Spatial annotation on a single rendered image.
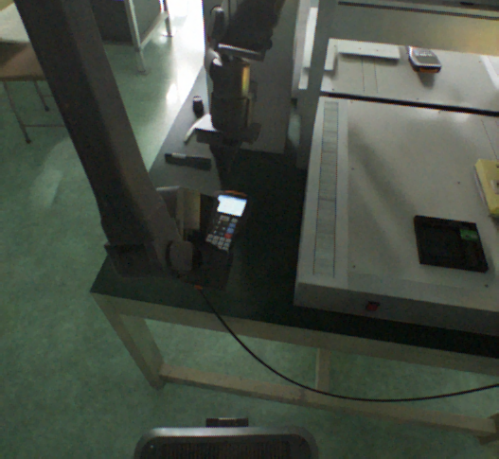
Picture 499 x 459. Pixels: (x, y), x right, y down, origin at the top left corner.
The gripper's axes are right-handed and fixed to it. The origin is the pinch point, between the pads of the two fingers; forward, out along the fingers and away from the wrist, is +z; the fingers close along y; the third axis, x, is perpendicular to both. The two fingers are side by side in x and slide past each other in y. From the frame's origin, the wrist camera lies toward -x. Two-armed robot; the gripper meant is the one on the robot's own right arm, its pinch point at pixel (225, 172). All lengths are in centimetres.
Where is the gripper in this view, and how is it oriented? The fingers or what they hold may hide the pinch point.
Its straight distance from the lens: 69.3
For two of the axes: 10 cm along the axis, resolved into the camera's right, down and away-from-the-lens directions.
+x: -2.5, 5.4, -8.1
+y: -9.6, -2.1, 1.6
